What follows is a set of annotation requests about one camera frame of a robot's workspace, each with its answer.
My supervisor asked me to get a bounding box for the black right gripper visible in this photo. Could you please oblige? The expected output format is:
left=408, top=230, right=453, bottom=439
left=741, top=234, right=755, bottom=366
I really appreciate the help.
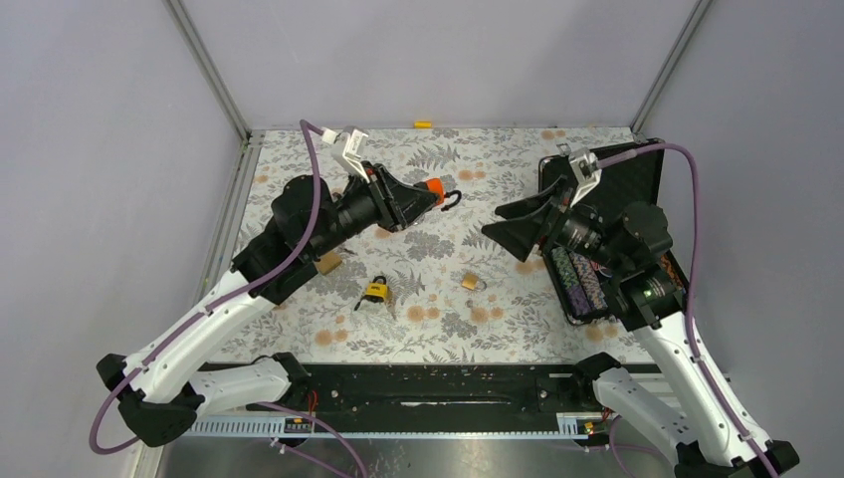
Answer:
left=481, top=174, right=628, bottom=272

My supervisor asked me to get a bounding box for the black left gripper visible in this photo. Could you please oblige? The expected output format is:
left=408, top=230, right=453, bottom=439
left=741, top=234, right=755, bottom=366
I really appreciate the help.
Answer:
left=310, top=162, right=442, bottom=260

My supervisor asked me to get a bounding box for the orange padlock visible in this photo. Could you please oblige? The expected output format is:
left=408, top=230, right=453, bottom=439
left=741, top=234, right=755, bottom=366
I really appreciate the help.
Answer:
left=424, top=178, right=463, bottom=212

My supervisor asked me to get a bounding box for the small brass padlock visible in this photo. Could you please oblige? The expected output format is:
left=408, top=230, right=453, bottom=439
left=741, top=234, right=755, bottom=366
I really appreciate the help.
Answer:
left=461, top=272, right=488, bottom=292

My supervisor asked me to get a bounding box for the yellow black padlock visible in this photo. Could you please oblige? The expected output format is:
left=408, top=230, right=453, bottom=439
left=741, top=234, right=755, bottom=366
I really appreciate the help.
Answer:
left=353, top=276, right=395, bottom=318

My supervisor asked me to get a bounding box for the large brass padlock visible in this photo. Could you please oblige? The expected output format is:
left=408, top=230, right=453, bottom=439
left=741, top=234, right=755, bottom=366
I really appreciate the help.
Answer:
left=314, top=247, right=356, bottom=276

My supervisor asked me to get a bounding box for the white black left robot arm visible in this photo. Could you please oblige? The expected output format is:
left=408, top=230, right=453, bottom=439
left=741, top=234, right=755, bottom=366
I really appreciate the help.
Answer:
left=97, top=163, right=446, bottom=447

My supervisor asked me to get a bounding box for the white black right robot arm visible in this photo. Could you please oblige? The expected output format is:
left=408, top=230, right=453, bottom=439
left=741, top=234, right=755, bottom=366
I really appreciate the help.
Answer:
left=482, top=179, right=799, bottom=477

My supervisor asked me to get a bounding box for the floral patterned mat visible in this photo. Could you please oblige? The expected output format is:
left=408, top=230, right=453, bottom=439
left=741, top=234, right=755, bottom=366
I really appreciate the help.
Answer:
left=214, top=127, right=650, bottom=363

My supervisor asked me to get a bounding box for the black poker chip case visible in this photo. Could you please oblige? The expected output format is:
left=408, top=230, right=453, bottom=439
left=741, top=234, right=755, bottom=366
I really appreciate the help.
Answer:
left=538, top=138, right=688, bottom=327

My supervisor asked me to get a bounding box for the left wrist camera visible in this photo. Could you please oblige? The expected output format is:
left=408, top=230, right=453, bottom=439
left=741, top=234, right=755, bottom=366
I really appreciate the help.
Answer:
left=320, top=125, right=369, bottom=183

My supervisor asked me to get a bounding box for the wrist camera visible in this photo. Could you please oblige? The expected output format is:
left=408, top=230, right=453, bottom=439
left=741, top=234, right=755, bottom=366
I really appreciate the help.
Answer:
left=320, top=125, right=369, bottom=183
left=568, top=147, right=601, bottom=206

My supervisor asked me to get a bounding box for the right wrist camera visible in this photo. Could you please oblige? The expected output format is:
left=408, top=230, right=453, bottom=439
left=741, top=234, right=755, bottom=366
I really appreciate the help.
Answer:
left=568, top=147, right=601, bottom=206

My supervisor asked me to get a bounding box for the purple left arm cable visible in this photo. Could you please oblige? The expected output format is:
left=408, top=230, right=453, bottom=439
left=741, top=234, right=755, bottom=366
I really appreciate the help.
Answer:
left=89, top=119, right=370, bottom=478

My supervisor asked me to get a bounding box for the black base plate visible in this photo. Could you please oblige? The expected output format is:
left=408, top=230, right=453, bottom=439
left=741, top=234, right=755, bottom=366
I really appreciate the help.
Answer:
left=245, top=362, right=637, bottom=434

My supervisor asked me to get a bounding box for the white slotted cable duct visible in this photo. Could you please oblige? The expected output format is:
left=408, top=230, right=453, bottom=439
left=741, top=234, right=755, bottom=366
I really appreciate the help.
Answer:
left=185, top=410, right=600, bottom=440

